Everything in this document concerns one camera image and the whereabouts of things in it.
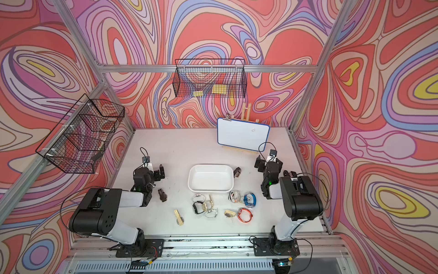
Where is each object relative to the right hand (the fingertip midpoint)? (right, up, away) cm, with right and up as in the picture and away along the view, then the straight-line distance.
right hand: (268, 160), depth 95 cm
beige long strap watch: (-46, -26, -17) cm, 56 cm away
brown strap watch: (-57, -18, -8) cm, 60 cm away
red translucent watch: (-15, -26, -13) cm, 33 cm away
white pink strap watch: (-39, -19, -8) cm, 44 cm away
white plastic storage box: (-33, -10, 0) cm, 34 cm away
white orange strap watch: (-20, -18, -7) cm, 28 cm away
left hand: (-64, -3, -2) cm, 64 cm away
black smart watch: (-38, -23, -11) cm, 46 cm away
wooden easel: (-13, +24, -5) cm, 28 cm away
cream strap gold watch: (-35, -21, -13) cm, 43 cm away
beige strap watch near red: (-23, -25, -14) cm, 37 cm away
